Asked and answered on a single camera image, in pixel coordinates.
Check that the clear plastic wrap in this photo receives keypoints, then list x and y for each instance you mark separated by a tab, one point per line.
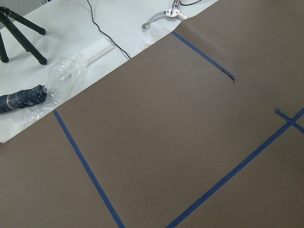
61	81

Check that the black tripod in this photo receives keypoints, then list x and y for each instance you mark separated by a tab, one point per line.
5	13

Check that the reacher grabber stick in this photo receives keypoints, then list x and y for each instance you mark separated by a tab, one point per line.
173	12

